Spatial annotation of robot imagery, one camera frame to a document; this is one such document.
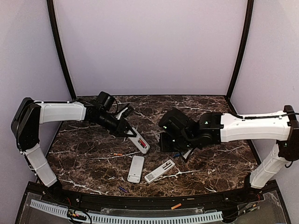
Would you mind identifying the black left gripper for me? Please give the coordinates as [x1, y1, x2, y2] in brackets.
[93, 110, 136, 138]

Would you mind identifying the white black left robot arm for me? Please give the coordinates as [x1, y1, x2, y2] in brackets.
[11, 91, 138, 203]

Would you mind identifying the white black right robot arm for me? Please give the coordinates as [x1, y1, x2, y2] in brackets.
[158, 105, 299, 203]

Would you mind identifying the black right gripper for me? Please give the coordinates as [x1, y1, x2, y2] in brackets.
[159, 132, 196, 152]

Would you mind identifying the white slotted cable duct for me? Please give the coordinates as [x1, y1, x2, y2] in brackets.
[29, 199, 223, 224]

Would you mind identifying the black front rail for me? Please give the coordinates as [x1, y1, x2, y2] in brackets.
[42, 180, 279, 211]

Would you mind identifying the white remote control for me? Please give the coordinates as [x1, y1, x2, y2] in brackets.
[144, 160, 175, 183]
[127, 156, 145, 183]
[129, 128, 150, 154]

